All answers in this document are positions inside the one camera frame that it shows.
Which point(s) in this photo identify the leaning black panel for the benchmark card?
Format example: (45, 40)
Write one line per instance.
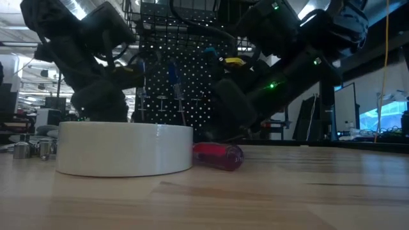
(305, 124)

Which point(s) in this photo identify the black pillar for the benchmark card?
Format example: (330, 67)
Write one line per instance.
(326, 111)

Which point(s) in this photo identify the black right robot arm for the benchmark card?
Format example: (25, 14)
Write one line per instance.
(303, 73)

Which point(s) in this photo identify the long ceiling light strip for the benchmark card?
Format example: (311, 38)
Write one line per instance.
(19, 44)

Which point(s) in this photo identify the black peg board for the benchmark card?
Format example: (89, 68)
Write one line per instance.
(191, 83)

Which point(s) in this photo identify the blue lit screen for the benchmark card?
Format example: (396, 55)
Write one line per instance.
(386, 116)

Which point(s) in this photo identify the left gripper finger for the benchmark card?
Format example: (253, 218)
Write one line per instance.
(128, 76)

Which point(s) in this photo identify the black desk with monitor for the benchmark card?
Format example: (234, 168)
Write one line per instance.
(281, 123)

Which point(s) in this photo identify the black monitor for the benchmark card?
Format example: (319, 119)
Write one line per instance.
(8, 99)

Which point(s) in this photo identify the white board panel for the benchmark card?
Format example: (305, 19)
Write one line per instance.
(345, 108)

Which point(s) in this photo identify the black frame stand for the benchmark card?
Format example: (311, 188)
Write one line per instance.
(59, 92)

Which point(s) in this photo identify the black and blue screwdriver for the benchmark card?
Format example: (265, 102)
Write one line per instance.
(211, 50)

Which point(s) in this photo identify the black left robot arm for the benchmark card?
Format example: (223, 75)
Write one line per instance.
(48, 19)

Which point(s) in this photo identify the white appliance box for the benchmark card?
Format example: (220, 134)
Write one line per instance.
(48, 116)

